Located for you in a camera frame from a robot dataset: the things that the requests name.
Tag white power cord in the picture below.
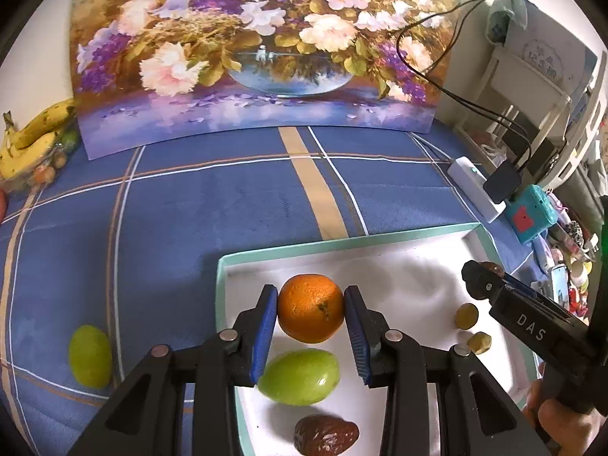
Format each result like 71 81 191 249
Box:
409 134 456 168

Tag black cable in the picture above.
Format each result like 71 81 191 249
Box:
395 0 523 165
395 0 533 173

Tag smartphone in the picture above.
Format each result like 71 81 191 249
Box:
550 265 570 303

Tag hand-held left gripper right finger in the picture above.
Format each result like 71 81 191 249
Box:
343 286 547 456

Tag clear bag of small fruits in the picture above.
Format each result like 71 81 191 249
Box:
19 128 81 193

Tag white printed card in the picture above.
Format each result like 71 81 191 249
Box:
504 4 599 101

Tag teal toy box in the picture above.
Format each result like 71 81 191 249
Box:
504 184 559 244

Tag small olive green fruit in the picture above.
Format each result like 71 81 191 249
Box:
455 302 480 330

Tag black charger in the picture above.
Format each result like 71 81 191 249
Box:
483 160 524 204

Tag small yellow-brown fruit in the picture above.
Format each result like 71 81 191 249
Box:
466 331 492 355

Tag white power strip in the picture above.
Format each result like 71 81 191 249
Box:
447 156 507 224

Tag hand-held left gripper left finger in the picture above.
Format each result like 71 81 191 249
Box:
66 284 279 456

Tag green mango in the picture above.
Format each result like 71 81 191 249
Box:
68 325 113 388
257 348 341 406

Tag crumpled plastic wrapper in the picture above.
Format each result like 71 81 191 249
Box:
474 129 508 158

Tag white lattice furniture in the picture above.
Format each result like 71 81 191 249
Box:
546 50 608 195

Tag orange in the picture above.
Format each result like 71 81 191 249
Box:
277 274 345 344

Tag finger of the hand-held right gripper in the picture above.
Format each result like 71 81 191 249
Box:
461 260 507 313
503 273 576 318

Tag pile of assorted trinkets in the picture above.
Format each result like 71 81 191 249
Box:
536 194 600 318

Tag white stool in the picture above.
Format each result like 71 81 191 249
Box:
453 46 573 165

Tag person's right hand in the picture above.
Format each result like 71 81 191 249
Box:
520 374 608 456

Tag blue plaid tablecloth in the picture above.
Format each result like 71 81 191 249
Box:
0 121 552 456

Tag floral painting poster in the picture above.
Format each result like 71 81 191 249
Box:
69 0 464 162

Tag light teal plastic bag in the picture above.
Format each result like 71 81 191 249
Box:
488 0 529 46

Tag white foam tray green rim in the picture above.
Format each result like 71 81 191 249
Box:
216 223 547 456

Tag yellow banana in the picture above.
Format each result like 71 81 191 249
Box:
0 111 59 182
12 99 78 149

